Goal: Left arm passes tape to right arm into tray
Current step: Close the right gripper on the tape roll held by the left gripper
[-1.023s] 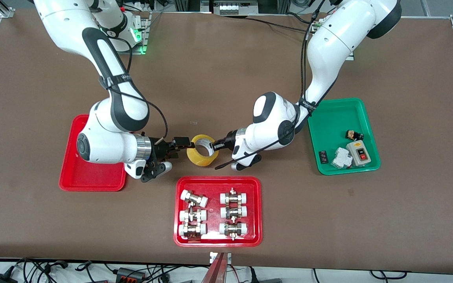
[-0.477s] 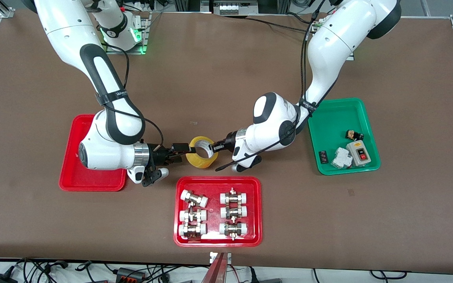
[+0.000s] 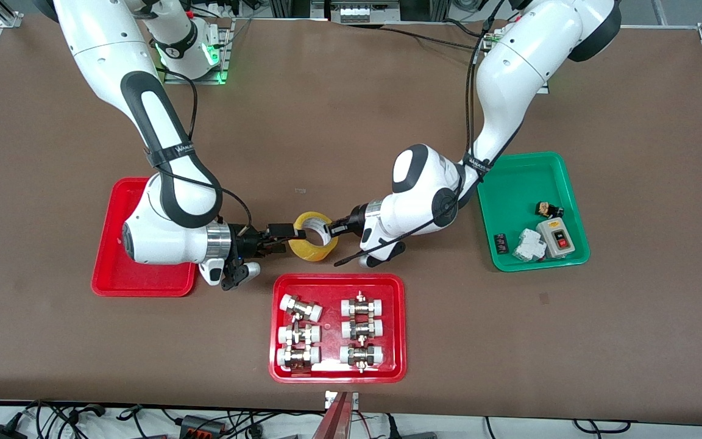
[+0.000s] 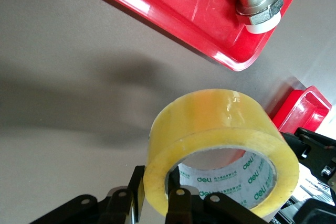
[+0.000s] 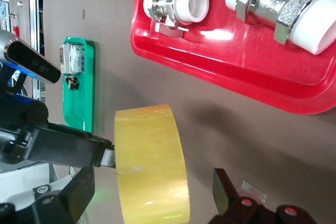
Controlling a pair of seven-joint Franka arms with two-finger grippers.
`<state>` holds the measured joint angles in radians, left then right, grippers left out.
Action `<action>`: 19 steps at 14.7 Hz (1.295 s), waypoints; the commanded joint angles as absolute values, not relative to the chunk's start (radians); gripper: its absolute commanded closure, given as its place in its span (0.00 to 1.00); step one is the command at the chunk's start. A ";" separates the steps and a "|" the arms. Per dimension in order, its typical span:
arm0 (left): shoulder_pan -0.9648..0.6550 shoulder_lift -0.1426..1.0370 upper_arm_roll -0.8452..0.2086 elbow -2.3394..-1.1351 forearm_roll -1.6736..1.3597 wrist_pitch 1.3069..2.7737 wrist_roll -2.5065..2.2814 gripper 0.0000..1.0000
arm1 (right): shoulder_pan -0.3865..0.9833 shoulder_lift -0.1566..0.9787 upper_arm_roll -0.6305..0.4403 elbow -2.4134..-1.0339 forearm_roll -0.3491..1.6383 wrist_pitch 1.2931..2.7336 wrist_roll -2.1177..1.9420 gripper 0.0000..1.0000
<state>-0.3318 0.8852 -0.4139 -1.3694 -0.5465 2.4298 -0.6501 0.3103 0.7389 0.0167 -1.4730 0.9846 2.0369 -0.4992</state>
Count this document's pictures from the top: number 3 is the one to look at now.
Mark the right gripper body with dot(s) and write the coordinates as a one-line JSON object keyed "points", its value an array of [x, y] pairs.
{"points": [[245, 240]]}

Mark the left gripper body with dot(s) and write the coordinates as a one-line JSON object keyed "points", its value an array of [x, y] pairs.
{"points": [[356, 219]]}

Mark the yellow tape roll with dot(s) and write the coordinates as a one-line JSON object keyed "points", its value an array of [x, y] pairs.
{"points": [[311, 253]]}

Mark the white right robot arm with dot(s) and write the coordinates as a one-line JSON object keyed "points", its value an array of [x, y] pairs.
{"points": [[107, 55]]}

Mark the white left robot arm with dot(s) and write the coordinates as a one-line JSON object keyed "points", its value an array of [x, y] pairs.
{"points": [[509, 73]]}

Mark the red tray with fittings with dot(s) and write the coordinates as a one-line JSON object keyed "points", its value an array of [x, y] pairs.
{"points": [[331, 286]]}

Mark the empty red plastic tray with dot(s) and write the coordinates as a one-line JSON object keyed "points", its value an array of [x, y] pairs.
{"points": [[113, 268]]}

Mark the green plastic tray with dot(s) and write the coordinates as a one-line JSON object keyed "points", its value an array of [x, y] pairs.
{"points": [[509, 201]]}

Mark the white metal pipe fitting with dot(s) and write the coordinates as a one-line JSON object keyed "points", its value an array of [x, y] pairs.
{"points": [[311, 355], [309, 311], [377, 353], [377, 328], [377, 305], [311, 334]]}

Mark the small black module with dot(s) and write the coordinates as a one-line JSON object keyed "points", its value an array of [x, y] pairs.
{"points": [[501, 243]]}

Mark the white circuit breaker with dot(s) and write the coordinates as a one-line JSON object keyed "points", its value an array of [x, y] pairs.
{"points": [[528, 247]]}

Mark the small black brown component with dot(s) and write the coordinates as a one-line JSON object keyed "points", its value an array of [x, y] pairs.
{"points": [[547, 209]]}

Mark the red aluminium bar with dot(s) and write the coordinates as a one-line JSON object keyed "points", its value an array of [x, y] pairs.
{"points": [[339, 417]]}

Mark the grey orange connector box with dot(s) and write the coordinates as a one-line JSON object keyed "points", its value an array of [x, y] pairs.
{"points": [[202, 425]]}

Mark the white power strip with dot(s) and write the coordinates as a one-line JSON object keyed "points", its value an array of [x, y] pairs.
{"points": [[363, 11]]}

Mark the black power adapter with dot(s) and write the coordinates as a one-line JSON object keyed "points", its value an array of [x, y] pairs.
{"points": [[0, 431]]}

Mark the grey switch box red button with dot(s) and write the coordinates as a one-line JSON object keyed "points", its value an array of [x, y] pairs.
{"points": [[555, 235]]}

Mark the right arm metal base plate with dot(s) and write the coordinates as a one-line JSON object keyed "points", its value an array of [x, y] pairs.
{"points": [[227, 42]]}

